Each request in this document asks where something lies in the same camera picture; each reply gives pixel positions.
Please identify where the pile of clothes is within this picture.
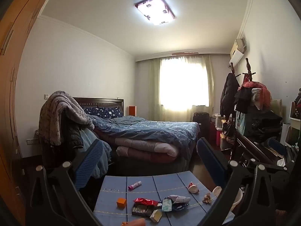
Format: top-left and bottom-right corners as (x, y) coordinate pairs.
(234, 81), (273, 114)

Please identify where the striped bag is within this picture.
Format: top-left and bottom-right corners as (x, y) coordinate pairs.
(221, 122), (236, 144)

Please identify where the dark wooden bed headboard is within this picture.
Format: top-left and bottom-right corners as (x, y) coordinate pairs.
(72, 97), (125, 118)

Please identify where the pink red folded quilt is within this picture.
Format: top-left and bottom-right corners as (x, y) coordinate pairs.
(115, 137), (179, 165)

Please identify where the blue tablecloth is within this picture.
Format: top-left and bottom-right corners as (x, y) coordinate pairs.
(93, 171), (236, 226)

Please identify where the clear candy box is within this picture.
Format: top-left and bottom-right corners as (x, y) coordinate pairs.
(131, 204), (156, 217)

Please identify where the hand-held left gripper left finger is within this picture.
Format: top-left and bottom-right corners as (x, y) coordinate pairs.
(26, 139), (104, 226)

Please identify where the ceiling lamp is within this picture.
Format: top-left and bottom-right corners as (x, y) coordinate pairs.
(135, 0), (176, 26)

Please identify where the star print blue pillow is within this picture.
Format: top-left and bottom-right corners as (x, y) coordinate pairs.
(83, 106), (124, 118)

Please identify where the black suitcase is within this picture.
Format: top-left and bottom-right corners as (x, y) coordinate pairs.
(192, 111), (210, 142)

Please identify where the white cylinder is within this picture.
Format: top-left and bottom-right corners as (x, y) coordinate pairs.
(281, 122), (291, 144)

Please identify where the green tissue packet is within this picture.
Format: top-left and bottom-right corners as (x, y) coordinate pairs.
(162, 199), (173, 212)

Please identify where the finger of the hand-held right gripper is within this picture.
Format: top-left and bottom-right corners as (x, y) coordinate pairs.
(268, 138), (297, 170)

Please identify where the wooden coat rack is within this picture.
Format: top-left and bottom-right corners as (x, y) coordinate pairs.
(242, 57), (257, 82)

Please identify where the blue printed bag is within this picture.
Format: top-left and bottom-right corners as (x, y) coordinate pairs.
(235, 110), (248, 136)

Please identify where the black padded jacket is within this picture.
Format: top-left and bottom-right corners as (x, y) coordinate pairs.
(47, 113), (84, 151)

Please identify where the wooden wardrobe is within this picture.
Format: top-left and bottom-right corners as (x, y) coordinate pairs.
(0, 0), (60, 219)

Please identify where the white plastic container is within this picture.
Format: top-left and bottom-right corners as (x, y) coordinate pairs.
(214, 114), (229, 130)

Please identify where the white bowl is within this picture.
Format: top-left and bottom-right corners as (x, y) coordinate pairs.
(231, 188), (243, 212)

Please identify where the small cream box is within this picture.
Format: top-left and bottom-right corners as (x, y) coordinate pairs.
(150, 209), (163, 223)

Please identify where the white air conditioner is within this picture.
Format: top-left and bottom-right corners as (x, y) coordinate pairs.
(229, 37), (247, 67)

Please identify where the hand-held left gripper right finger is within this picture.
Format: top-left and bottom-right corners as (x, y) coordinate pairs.
(197, 138), (277, 226)

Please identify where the crushed red white paper cup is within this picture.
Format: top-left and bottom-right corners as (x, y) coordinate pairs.
(188, 182), (200, 194)

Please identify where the red box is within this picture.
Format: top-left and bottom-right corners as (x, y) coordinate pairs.
(215, 129), (223, 147)

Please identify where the cream curtain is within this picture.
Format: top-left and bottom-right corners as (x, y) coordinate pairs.
(149, 54), (215, 121)

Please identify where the crumpled white paper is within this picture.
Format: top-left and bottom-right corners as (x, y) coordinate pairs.
(167, 194), (191, 204)

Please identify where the red snack wrapper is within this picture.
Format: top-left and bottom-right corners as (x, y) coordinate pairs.
(133, 197), (159, 207)

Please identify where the blue duvet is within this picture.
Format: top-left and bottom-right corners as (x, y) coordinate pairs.
(88, 115), (201, 161)

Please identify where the pink white glue stick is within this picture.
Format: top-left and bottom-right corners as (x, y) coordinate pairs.
(128, 181), (142, 191)

